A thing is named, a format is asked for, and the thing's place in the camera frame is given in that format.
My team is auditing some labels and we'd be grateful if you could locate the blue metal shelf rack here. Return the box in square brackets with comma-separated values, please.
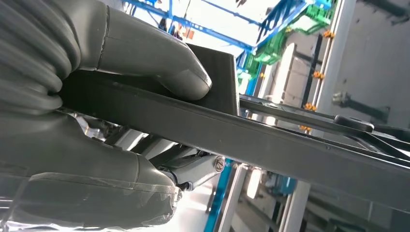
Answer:
[121, 0, 337, 97]

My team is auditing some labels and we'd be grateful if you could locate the blue vertical beam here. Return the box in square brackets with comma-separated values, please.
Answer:
[204, 159, 235, 232]

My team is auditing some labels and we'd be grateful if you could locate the white vertical post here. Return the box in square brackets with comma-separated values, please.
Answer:
[218, 163, 248, 232]
[278, 0, 357, 232]

